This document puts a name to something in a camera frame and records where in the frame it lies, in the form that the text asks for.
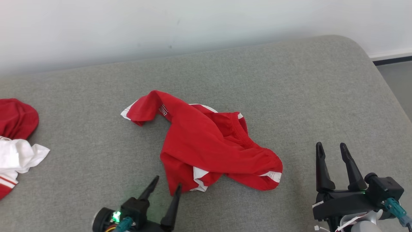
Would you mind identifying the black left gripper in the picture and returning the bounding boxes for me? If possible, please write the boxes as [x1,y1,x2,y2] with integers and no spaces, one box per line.
[120,176,182,232]

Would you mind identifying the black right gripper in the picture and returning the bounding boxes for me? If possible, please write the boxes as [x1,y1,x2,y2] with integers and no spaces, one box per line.
[312,142,371,223]

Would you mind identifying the red shorts with white stripes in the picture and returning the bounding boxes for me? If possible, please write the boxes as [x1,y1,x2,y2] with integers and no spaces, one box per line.
[121,90,283,196]

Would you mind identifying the red jersey with white sleeves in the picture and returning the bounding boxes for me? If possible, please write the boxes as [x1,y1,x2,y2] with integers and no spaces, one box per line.
[0,98,50,200]

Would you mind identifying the grey fabric sofa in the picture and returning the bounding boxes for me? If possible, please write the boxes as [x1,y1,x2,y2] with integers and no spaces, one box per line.
[0,35,412,232]

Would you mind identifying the black and white wall baseboard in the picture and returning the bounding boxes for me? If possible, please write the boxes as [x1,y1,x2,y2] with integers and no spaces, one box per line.
[369,48,412,66]

